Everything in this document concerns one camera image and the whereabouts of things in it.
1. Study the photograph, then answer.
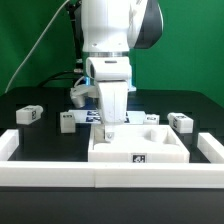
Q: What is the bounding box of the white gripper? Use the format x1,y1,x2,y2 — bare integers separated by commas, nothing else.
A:
86,57,132,140

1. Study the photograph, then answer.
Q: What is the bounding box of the white square tabletop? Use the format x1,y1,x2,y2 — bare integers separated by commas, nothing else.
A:
88,125,190,163

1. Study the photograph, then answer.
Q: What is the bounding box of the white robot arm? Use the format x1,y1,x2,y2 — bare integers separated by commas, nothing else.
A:
70,0,163,141

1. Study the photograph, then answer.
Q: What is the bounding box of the white base marker plate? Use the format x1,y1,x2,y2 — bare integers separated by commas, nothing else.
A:
70,110,146,124

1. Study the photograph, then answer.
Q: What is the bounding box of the white U-shaped obstacle fence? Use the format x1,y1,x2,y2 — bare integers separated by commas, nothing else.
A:
0,129,224,189

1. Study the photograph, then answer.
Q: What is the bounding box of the black cable bundle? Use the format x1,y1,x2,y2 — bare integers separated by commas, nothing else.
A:
39,2,88,88

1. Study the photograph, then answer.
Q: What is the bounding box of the grey cable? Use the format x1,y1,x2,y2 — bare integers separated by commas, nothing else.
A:
4,0,72,94

